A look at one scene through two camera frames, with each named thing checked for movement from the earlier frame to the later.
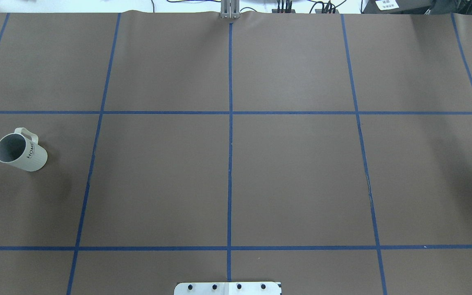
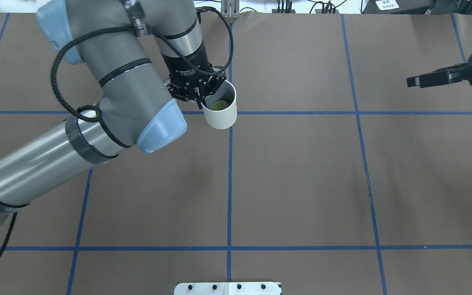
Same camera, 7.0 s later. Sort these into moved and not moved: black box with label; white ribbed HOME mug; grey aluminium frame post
Moved: white ribbed HOME mug
Not moved: grey aluminium frame post; black box with label
